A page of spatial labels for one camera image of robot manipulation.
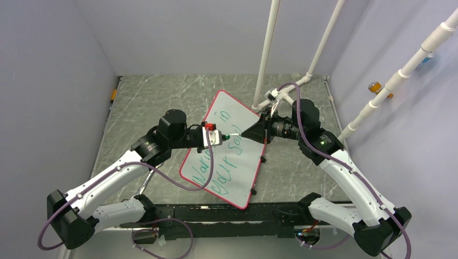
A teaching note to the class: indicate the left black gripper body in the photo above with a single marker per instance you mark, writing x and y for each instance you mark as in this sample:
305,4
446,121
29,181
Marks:
192,138

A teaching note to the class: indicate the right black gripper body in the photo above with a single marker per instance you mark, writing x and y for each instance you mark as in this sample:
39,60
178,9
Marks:
283,127

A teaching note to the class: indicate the red framed whiteboard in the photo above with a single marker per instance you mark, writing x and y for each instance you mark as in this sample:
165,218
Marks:
237,160

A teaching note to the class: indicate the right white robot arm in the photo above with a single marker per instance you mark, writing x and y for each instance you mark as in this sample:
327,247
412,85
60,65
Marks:
376,222

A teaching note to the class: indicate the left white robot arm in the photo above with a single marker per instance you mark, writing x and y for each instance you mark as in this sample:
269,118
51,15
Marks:
76,215

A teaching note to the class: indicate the silver combination wrench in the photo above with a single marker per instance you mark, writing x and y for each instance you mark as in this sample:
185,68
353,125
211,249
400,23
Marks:
145,183

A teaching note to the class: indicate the white PVC diagonal pipe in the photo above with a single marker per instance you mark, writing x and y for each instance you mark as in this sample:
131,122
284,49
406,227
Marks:
441,34

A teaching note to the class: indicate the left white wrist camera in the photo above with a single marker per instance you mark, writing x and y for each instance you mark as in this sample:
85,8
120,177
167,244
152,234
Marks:
211,135

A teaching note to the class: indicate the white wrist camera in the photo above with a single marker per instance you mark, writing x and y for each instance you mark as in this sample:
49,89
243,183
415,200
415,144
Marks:
272,97
211,135

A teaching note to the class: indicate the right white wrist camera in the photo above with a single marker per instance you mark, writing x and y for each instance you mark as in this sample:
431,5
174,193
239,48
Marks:
272,97

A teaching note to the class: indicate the whiteboard wire stand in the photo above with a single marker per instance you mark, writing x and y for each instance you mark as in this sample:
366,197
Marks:
253,191

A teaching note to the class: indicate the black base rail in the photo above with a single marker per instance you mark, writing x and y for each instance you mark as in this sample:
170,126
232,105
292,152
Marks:
279,219

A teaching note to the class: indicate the orange yellow wall fitting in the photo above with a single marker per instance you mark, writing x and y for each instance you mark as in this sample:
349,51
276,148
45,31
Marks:
375,87

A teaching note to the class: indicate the white PVC pipe frame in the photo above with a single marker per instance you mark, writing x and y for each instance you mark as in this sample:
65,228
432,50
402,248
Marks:
302,45

